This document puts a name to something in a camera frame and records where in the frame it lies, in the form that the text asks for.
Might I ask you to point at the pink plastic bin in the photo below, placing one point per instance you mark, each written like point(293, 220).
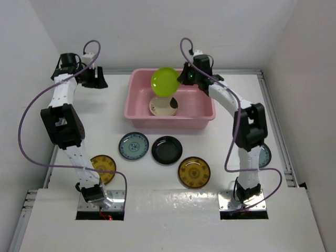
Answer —
point(187, 108)

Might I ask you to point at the blue white patterned plate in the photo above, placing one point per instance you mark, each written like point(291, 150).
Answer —
point(133, 146)

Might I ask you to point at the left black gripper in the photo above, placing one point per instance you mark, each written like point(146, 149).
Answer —
point(98, 83)

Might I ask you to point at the cream plate with green leaf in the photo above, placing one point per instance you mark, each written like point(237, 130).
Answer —
point(163, 106)

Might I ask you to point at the metal base plate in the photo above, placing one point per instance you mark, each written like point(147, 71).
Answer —
point(113, 203)
point(227, 203)

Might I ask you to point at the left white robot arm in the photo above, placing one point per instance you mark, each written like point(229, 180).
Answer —
point(64, 126)

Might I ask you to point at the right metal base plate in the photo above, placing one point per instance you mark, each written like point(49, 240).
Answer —
point(227, 203)

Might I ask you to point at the black plate on table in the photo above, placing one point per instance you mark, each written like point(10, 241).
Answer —
point(167, 150)

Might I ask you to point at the lime green plate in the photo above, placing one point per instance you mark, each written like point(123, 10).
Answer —
point(164, 82)

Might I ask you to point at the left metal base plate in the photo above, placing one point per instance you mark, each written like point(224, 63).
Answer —
point(113, 203)

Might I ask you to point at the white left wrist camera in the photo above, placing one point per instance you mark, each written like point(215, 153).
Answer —
point(87, 58)

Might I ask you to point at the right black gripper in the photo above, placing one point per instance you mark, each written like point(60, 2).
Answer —
point(182, 79)

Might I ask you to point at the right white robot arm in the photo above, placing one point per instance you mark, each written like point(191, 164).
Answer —
point(249, 128)

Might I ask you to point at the yellow patterned plate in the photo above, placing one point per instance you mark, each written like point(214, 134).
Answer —
point(194, 172)
point(105, 165)

